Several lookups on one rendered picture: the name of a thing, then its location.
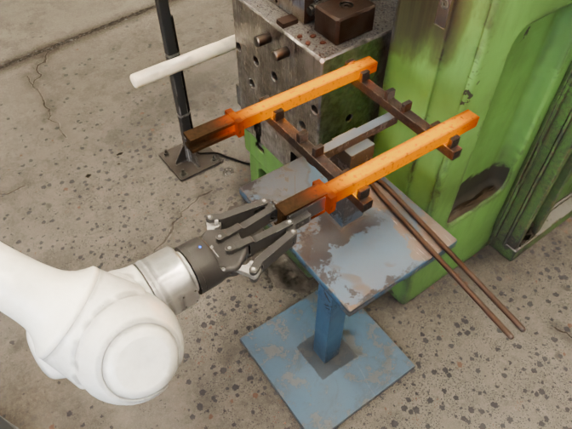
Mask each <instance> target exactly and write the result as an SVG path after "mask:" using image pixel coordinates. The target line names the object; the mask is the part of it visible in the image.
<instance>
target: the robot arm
mask: <svg viewBox="0 0 572 429"><path fill-rule="evenodd" d="M325 202H326V197H325V196H324V197H322V198H320V199H318V200H317V201H315V202H313V203H310V204H309V205H307V206H305V207H304V208H302V209H299V210H297V211H296V212H294V213H293V214H290V215H288V216H287V220H285V221H283V222H281V223H279V224H277V225H275V226H272V227H270V228H268V229H266V230H264V231H263V232H260V233H258V234H256V235H254V236H253V237H251V236H250V235H252V234H253V233H255V232H257V231H259V230H260V229H261V228H263V227H264V226H266V225H268V224H269V223H271V222H273V221H274V220H275V219H277V209H276V208H275V204H277V203H278V201H276V200H272V203H269V202H268V200H267V199H266V198H262V199H260V200H257V201H254V202H252V203H248V204H245V205H243V206H240V207H237V208H235V209H231V210H228V211H226V212H223V213H220V214H207V215H206V216H205V219H206V224H207V231H205V232H204V233H203V235H202V236H201V237H194V238H192V239H190V240H188V241H187V242H185V243H183V244H181V245H179V246H177V247H175V248H174V249H172V248H170V247H165V248H163V249H160V250H158V251H157V252H155V253H153V254H151V255H149V256H147V257H146V258H144V259H142V260H137V261H136V262H135V263H134V264H132V265H130V266H127V267H124V268H121V269H117V270H113V271H109V272H105V271H103V270H101V269H99V268H97V267H95V266H91V267H89V268H86V269H83V270H79V271H70V272H69V271H63V270H60V269H56V268H53V267H52V266H47V265H45V264H43V263H41V262H39V261H37V260H34V259H33V258H31V257H29V256H27V255H24V254H22V253H21V252H19V251H17V250H15V249H12V248H10V247H9V246H8V245H6V244H4V243H2V242H0V312H2V313H4V314H5V315H7V316H9V317H11V318H12V319H13V320H15V322H17V323H19V324H20V325H21V326H22V327H23V328H25V330H26V338H27V342H28V345H29V347H30V349H31V353H32V355H33V357H34V358H35V360H36V362H37V364H38V365H39V367H40V368H41V370H42V371H43V372H44V373H45V374H46V375H47V376H48V377H49V378H51V379H64V378H67V379H68V380H69V381H71V382H72V383H73V384H74V385H76V386H77V387H78V388H80V389H86V391H87V392H88V393H90V394H91V395H92V396H94V397H95V398H97V399H99V400H100V401H103V402H106V403H111V404H116V405H135V404H139V403H144V402H146V401H149V400H151V399H153V398H154V397H156V396H157V395H159V394H160V393H161V392H163V391H164V390H165V389H166V388H167V386H168V384H169V382H170V381H171V379H172V378H173V376H174V374H175V372H176V370H177V369H178V366H179V364H181V362H182V359H183V354H184V338H183V334H182V330H181V326H180V323H179V321H178V319H177V317H176V315H178V314H179V313H181V312H183V311H184V310H186V309H188V308H189V307H191V306H193V305H195V304H197V303H198V301H199V295H202V294H204V293H205V292H207V291H209V290H210V289H212V288H213V287H215V286H217V285H219V284H220V283H222V282H223V281H224V280H225V279H226V278H228V277H235V276H237V275H239V274H242V275H244V276H246V277H249V280H250V282H252V283H256V282H257V281H258V280H259V278H260V275H261V273H262V272H263V271H264V270H265V269H266V268H267V267H268V266H270V265H271V264H272V263H273V262H274V261H276V260H277V259H278V258H279V257H280V256H282V255H283V254H284V253H285V252H287V251H288V250H289V249H290V248H291V247H293V246H294V245H295V244H296V243H297V229H298V228H300V227H302V226H304V225H305V224H307V223H309V222H310V220H311V217H313V216H314V215H316V214H318V213H320V212H321V211H323V210H325ZM228 227H230V228H228ZM226 228H228V229H226ZM221 229H226V230H221ZM269 245H271V246H269ZM267 246H269V247H268V248H267V249H266V250H264V251H263V252H262V253H261V254H259V255H258V256H257V257H256V258H255V260H254V261H252V260H251V261H250V262H249V263H248V264H247V265H244V264H245V262H246V260H247V259H248V258H249V257H251V256H253V255H255V253H256V252H257V251H259V250H261V249H263V248H265V247H267Z"/></svg>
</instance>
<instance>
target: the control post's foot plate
mask: <svg viewBox="0 0 572 429"><path fill-rule="evenodd" d="M189 152H190V157H191V161H189V160H188V158H187V153H186V147H185V145H183V143H181V144H179V145H177V146H174V147H172V148H170V149H168V150H167V149H165V150H164V152H161V153H160V154H159V155H158V156H159V157H160V158H161V159H162V161H163V162H164V163H165V164H166V165H167V166H168V168H169V170H170V171H171V172H173V173H174V175H176V177H177V178H178V179H179V180H180V181H182V182H183V181H184V180H189V179H191V178H192V177H195V176H197V175H201V174H203V173H205V172H206V171H207V170H209V169H212V168H215V167H216V166H218V165H219V164H221V163H224V160H223V159H222V158H221V157H219V156H218V155H217V154H198V153H196V152H195V153H196V155H195V153H192V152H191V151H190V150H189ZM199 152H213V150H212V149H211V148H210V147H206V148H204V149H202V150H200V151H199Z"/></svg>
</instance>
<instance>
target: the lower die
mask: <svg viewBox="0 0 572 429"><path fill-rule="evenodd" d="M271 1H272V2H274V3H275V4H276V5H277V6H279V7H280V8H282V9H283V10H285V11H286V12H288V13H289V14H292V15H294V16H295V17H296V18H298V20H299V21H300V22H302V23H303V24H305V23H308V22H310V21H313V20H315V16H309V15H308V14H307V12H306V9H307V8H308V7H309V6H310V5H311V4H313V3H314V0H277V3H276V2H275V0H271Z"/></svg>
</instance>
